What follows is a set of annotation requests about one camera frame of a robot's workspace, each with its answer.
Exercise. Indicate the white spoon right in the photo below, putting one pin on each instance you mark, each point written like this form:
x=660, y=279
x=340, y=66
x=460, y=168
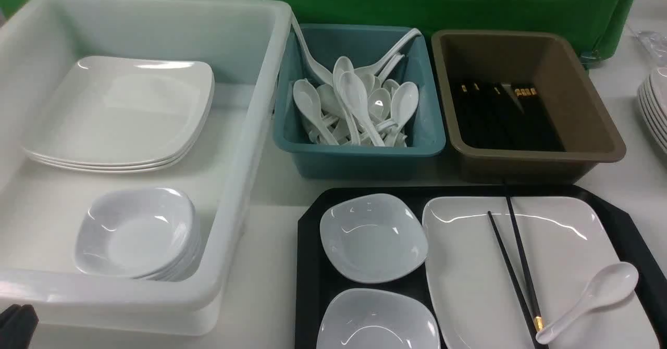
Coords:
x=403, y=105

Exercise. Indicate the stack of white plates in bin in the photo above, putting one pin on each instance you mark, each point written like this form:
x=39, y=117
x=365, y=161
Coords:
x=112, y=114

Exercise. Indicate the white square bowl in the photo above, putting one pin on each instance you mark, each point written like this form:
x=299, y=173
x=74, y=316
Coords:
x=371, y=318
x=374, y=238

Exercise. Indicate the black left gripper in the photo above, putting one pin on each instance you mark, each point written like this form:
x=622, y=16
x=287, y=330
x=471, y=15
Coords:
x=18, y=324

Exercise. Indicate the white ladle in teal bin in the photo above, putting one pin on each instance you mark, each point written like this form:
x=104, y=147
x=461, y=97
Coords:
x=325, y=76

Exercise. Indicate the brown plastic bin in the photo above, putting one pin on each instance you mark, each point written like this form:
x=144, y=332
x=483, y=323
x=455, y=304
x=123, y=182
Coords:
x=549, y=62

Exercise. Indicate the large white plastic bin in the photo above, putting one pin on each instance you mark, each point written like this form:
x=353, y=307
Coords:
x=42, y=207

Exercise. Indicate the white ceramic spoon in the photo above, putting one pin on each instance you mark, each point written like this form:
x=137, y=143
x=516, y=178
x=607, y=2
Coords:
x=609, y=286

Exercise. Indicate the white spoon front left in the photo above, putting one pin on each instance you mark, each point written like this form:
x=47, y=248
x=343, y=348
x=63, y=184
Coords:
x=308, y=102

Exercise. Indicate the teal plastic bin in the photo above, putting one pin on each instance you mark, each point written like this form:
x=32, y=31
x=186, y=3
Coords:
x=364, y=45

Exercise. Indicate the pile of black chopsticks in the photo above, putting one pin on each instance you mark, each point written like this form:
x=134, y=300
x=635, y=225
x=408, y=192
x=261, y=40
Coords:
x=495, y=115

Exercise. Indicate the stack of plates at right edge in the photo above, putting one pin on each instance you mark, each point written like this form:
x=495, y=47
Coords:
x=651, y=96

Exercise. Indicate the white spoon centre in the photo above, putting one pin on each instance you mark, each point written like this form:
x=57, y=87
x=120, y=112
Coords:
x=355, y=97

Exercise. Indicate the stack of white bowls in bin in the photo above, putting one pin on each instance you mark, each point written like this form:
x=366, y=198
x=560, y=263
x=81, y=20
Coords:
x=145, y=233

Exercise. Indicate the large white square plate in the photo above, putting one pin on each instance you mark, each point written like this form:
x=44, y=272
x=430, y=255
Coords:
x=565, y=244

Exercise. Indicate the black serving tray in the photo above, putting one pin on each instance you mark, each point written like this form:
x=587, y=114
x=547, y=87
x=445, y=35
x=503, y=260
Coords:
x=318, y=282

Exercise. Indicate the clear plastic wrap at right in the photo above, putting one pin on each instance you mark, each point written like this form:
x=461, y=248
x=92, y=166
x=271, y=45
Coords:
x=654, y=43

